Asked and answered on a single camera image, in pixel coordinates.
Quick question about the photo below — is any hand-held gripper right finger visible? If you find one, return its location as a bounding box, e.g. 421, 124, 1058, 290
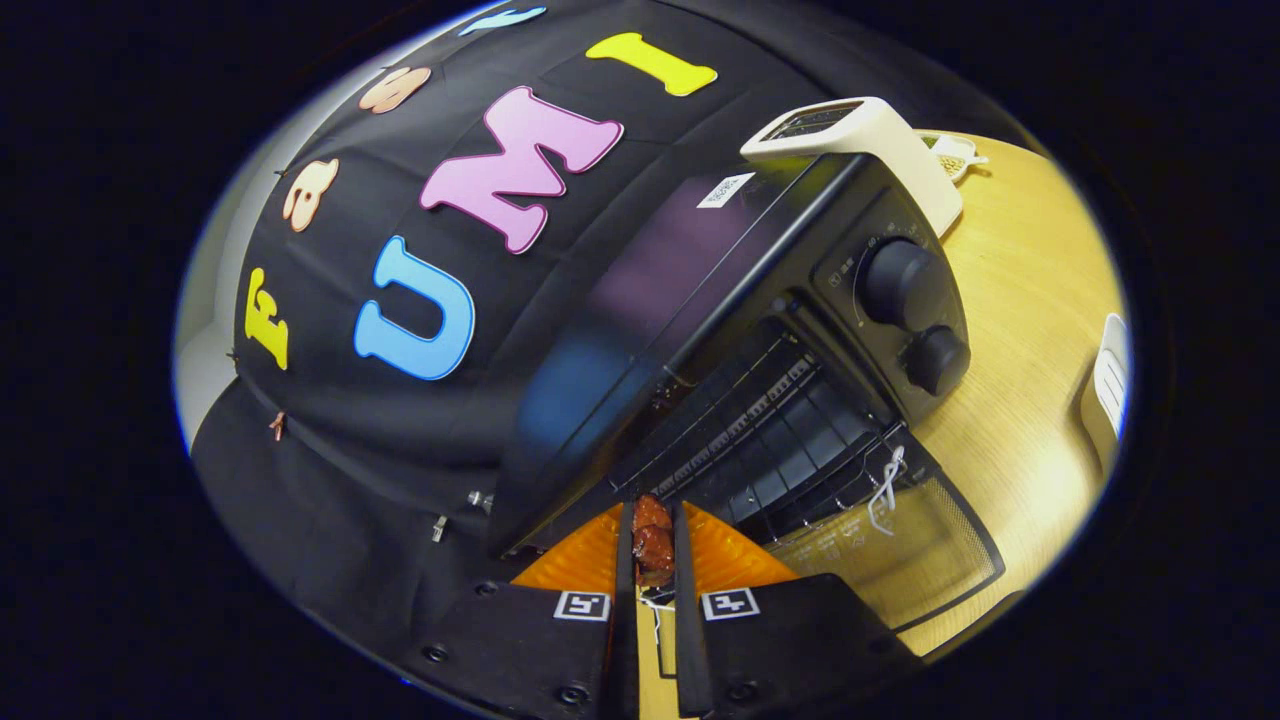
670, 500, 927, 719

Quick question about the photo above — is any white rectangular dish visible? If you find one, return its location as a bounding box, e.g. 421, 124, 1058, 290
1079, 312, 1133, 478

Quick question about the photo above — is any white string tie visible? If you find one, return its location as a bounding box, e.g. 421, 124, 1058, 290
866, 444, 907, 537
638, 588, 677, 653

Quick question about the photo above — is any white pop-up toaster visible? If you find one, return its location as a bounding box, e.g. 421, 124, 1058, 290
739, 96, 965, 239

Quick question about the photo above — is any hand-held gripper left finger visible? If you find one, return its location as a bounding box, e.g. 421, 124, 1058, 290
400, 502, 641, 720

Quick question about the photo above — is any black toaster oven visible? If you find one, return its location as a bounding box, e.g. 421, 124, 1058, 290
487, 151, 1007, 681

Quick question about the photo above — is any red-brown steak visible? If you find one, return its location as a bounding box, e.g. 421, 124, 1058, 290
631, 492, 677, 589

